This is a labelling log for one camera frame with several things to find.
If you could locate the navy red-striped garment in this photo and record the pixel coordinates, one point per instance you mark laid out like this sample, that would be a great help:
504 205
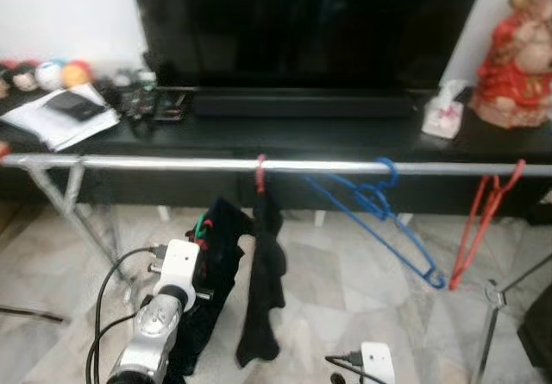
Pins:
220 263

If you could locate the green plastic hanger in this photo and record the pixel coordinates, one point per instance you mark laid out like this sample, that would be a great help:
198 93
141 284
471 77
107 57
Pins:
200 224

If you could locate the black logo t-shirt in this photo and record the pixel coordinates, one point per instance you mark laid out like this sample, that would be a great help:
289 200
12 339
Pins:
263 298

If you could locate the blue plastic hanger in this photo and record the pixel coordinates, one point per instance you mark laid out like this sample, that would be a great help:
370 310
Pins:
377 201

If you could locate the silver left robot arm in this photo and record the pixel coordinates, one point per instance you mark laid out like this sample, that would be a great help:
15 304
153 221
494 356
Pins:
151 332

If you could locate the red plastic hanger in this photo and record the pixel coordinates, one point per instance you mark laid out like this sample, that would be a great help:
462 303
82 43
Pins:
454 280
260 181

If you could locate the silver clothes rack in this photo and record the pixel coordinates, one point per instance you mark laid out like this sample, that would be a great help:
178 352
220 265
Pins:
172 164

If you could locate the black TV cabinet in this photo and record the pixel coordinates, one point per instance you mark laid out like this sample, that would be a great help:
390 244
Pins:
259 138

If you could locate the green circuit board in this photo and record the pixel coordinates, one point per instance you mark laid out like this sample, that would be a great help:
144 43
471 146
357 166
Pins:
155 103

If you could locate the black soundbar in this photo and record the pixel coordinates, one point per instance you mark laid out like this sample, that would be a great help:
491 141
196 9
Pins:
302 105

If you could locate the black flat pouch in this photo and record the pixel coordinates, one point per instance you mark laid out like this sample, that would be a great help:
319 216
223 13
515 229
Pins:
73 106

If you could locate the white paper stack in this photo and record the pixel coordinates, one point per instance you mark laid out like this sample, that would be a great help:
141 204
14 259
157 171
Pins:
43 129

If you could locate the orange plush ball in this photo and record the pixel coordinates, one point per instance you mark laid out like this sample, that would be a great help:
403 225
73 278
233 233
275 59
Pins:
78 75

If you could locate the white blue plush ball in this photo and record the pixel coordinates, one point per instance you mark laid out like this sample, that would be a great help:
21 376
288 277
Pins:
50 75

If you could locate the black television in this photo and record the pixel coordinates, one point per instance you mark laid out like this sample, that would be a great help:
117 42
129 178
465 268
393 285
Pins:
302 22

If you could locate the white pink tissue pack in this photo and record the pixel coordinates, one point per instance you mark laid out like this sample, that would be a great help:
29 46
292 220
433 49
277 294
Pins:
442 116

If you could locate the red figurine statue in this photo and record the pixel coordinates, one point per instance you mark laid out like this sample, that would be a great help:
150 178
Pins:
513 73

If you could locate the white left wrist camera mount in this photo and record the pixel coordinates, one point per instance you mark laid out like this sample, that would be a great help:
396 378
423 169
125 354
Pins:
181 259

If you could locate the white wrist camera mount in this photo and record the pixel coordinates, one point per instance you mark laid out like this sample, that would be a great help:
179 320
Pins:
378 362
181 259

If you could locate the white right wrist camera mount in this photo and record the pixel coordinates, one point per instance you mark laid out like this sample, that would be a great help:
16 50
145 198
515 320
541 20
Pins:
378 362

